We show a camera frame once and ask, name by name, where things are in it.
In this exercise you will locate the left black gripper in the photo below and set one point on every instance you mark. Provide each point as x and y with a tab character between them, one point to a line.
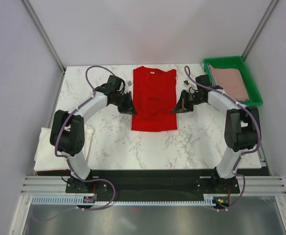
129	108

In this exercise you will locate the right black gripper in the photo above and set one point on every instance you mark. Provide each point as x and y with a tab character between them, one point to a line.
182	105

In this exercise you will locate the red t shirt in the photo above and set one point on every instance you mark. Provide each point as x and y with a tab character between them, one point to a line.
154	97

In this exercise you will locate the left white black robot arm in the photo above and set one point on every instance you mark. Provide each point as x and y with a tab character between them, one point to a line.
68	127

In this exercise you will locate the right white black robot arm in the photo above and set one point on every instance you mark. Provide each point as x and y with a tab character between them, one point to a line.
242	132

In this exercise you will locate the pink t shirt in bin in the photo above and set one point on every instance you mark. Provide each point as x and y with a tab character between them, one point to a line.
231	81

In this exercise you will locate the green plastic bin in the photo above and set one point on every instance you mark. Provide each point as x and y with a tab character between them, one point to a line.
235	62

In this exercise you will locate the folded dark red shirt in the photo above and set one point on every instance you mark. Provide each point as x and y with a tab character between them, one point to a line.
50	172

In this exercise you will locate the folded white t shirt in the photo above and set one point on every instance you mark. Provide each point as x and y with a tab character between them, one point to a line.
45	159

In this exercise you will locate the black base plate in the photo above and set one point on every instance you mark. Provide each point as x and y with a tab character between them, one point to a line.
149	185

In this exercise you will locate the white slotted cable duct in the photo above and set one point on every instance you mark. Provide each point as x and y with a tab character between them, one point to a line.
83	201

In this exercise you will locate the aluminium front frame rail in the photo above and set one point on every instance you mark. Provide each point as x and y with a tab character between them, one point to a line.
254	186

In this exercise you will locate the left aluminium corner post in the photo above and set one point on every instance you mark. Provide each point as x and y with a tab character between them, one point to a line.
43	34

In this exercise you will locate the aluminium corner post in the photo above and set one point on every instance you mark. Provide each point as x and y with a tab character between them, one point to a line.
43	34
260	27

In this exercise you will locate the right aluminium corner post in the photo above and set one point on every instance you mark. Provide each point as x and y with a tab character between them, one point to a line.
260	27

